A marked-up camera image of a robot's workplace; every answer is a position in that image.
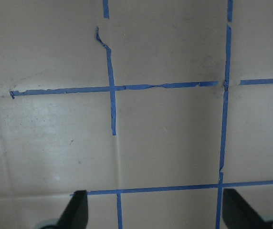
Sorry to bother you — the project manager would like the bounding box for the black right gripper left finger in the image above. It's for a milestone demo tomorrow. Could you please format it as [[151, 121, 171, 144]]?
[[57, 190, 89, 229]]

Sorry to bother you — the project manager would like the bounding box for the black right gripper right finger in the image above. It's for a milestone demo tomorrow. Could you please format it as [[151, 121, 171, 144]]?
[[222, 188, 271, 229]]

